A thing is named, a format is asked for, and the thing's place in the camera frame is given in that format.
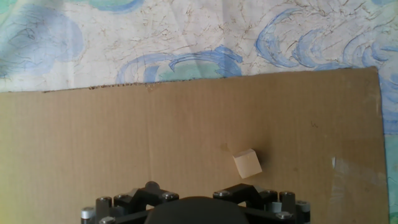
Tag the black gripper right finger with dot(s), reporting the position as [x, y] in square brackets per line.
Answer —
[245, 193]

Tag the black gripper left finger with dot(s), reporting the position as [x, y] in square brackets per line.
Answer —
[136, 199]

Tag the small wooden cube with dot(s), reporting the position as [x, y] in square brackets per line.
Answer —
[247, 165]

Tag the brown cardboard sheet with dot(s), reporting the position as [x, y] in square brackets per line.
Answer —
[124, 140]

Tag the painted landscape print cloth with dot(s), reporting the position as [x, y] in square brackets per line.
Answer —
[124, 37]

